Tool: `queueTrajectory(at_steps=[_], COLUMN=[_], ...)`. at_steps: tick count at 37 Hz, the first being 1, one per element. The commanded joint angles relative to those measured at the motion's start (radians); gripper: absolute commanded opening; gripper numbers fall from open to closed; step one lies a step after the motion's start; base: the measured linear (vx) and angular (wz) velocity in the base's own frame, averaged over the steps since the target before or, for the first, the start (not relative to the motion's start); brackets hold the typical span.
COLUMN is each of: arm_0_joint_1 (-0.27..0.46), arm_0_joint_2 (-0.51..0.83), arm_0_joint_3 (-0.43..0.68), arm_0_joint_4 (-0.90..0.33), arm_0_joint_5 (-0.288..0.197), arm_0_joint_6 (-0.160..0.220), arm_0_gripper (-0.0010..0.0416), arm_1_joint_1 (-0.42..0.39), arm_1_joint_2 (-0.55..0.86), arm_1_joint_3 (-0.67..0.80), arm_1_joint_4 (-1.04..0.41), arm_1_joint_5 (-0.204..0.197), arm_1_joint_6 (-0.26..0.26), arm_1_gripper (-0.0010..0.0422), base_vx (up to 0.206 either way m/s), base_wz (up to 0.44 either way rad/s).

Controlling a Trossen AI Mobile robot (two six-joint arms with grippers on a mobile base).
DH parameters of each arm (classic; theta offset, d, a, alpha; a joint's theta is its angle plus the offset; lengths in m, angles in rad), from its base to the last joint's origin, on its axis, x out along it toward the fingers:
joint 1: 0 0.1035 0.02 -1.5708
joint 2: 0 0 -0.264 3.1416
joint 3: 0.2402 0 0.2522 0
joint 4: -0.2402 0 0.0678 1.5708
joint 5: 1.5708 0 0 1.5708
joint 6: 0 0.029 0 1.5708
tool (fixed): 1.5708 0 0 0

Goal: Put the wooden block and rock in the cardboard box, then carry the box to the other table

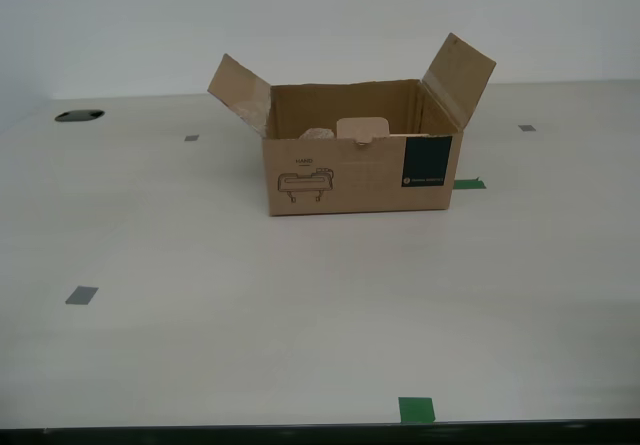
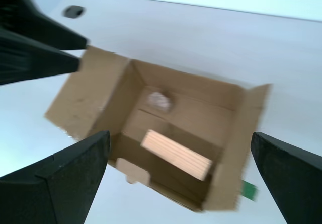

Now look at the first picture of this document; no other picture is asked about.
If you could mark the speckled pinkish granite rock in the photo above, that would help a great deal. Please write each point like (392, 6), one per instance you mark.
(316, 133)

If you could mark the brown cardboard box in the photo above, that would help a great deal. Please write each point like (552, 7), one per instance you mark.
(360, 180)

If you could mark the black oval table grommet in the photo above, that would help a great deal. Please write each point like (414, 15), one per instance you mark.
(80, 115)

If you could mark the green tape strip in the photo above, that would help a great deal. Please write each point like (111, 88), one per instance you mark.
(470, 184)

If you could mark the green tape square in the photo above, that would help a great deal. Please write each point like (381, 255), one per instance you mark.
(416, 410)

